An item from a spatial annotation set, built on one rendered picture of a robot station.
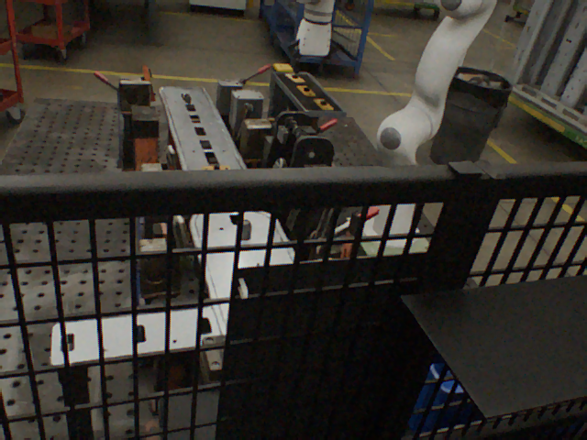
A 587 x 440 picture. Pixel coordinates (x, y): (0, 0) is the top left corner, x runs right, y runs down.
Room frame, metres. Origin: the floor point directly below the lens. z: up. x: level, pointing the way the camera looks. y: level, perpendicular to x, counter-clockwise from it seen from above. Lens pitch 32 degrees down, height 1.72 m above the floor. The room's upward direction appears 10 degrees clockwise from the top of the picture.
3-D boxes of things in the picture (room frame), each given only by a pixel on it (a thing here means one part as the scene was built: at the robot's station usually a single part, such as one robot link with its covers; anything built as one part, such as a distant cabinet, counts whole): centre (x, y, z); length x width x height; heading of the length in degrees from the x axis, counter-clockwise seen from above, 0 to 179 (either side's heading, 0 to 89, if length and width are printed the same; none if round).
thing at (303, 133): (1.34, 0.02, 0.94); 0.18 x 0.13 x 0.49; 23
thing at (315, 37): (1.70, 0.03, 1.34); 0.10 x 0.07 x 0.11; 116
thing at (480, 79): (4.06, -1.21, 0.36); 0.54 x 0.50 x 0.73; 107
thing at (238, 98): (1.72, 0.22, 0.90); 0.13 x 0.10 x 0.41; 113
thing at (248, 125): (1.56, 0.16, 0.89); 0.13 x 0.11 x 0.38; 113
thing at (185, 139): (1.37, 0.26, 1.00); 1.38 x 0.22 x 0.02; 23
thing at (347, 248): (0.89, -0.12, 0.95); 0.03 x 0.01 x 0.50; 23
